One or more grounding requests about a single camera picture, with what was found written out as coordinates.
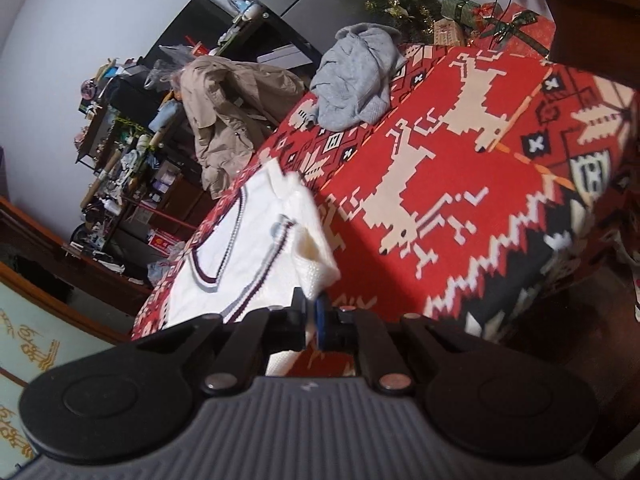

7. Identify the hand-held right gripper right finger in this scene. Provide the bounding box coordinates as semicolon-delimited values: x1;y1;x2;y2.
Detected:
316;296;493;393

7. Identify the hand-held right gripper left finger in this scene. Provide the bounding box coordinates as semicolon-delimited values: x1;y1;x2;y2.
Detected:
132;288;308;396

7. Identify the white knit vest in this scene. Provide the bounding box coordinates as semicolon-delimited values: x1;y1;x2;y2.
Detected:
162;157;343;378

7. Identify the white printed plastic bag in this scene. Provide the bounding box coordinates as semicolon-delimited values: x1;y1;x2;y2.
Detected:
145;255;176;286

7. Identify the red paper box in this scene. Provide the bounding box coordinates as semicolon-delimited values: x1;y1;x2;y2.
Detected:
149;230;183;256

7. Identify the wooden drawer cabinet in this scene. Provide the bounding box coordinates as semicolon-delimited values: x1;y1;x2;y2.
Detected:
150;175;216;236

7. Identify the red patterned blanket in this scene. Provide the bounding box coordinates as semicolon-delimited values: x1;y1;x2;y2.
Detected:
130;42;640;378

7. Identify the beige jacket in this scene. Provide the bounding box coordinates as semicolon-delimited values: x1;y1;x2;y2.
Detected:
177;55;306;200

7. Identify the black storage shelf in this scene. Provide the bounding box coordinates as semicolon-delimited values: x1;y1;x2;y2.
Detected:
75;60;191;241

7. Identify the grey sweater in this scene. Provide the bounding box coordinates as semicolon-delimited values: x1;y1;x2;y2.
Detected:
310;22;408;131

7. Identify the white paper box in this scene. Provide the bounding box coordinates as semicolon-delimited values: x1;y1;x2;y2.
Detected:
257;42;316;68

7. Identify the clear plastic bag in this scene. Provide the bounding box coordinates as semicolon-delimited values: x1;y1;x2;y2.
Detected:
145;45;193;91

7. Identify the kraft paper gift box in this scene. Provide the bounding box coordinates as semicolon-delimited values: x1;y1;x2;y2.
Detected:
432;17;468;46

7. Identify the black metal table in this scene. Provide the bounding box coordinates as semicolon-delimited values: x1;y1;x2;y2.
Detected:
145;0;323;71

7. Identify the green gift box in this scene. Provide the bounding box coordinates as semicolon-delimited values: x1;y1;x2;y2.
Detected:
441;0;483;28

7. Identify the small red gift box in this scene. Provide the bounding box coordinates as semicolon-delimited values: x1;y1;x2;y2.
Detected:
472;2;503;31

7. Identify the large red gift box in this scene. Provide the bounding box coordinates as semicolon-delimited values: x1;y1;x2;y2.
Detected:
470;7;556;58

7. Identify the wooden nightstand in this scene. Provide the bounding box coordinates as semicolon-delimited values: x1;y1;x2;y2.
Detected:
522;0;640;83

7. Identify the red broom handle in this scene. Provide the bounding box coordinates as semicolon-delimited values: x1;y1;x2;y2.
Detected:
127;195;201;233

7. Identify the wooden door frame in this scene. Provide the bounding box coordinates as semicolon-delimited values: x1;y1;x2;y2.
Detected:
0;195;151;346

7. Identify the black cable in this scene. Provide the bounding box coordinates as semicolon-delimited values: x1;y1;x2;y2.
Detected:
492;0;516;51

